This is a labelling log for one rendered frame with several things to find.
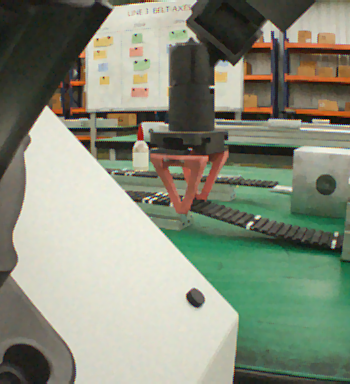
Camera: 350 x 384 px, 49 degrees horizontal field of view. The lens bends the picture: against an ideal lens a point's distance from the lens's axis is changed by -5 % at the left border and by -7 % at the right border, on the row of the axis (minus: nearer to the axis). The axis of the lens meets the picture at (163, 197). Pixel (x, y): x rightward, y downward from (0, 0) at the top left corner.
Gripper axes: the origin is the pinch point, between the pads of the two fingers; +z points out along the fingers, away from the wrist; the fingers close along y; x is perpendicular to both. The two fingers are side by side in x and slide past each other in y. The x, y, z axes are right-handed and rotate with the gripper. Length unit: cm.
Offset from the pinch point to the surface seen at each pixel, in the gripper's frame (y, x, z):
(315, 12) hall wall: 1046, 108, -291
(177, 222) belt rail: -2.1, 0.9, 2.2
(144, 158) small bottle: 37.4, 29.1, -0.4
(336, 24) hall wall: 1053, 53, -260
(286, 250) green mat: -3.7, -13.3, 3.2
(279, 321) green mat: -19.7, -16.1, 3.2
